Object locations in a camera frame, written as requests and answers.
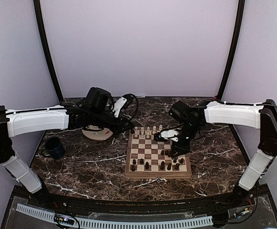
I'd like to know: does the black front rail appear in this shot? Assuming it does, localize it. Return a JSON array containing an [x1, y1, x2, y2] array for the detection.
[[51, 194, 233, 214]]

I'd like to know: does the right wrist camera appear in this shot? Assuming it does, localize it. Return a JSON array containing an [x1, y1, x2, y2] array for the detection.
[[159, 130, 179, 142]]

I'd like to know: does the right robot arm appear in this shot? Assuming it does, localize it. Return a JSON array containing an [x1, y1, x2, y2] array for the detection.
[[154, 99, 277, 207]]

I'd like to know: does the dark blue mug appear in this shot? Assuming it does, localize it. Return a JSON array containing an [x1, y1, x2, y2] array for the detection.
[[41, 136, 65, 160]]

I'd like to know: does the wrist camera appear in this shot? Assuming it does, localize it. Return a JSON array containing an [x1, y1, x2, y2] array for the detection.
[[159, 130, 179, 142], [113, 94, 133, 118]]

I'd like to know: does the white slotted cable duct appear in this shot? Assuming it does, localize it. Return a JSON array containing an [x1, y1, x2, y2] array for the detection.
[[15, 204, 214, 229]]

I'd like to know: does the cream decorated ceramic plate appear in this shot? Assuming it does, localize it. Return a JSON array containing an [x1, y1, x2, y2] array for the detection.
[[82, 128, 113, 141]]

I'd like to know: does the wooden chess board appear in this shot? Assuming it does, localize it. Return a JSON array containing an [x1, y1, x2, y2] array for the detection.
[[125, 125, 192, 179]]

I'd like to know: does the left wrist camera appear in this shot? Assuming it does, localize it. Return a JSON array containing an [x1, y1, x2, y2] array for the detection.
[[113, 94, 133, 118]]

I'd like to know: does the left black frame post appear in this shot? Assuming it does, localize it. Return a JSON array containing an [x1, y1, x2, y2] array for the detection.
[[33, 0, 63, 102]]

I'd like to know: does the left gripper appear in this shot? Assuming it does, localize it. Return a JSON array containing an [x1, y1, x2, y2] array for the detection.
[[90, 109, 134, 135]]

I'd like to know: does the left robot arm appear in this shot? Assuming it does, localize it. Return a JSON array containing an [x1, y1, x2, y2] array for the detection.
[[0, 87, 139, 208]]

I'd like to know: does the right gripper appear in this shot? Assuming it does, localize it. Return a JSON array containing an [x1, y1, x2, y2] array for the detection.
[[171, 122, 202, 157]]

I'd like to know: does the black frame post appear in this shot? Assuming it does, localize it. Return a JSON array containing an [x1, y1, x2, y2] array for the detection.
[[216, 0, 245, 100], [33, 0, 63, 102]]

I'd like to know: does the right black frame post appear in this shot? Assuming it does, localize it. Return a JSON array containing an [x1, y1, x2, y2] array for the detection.
[[216, 0, 245, 100]]

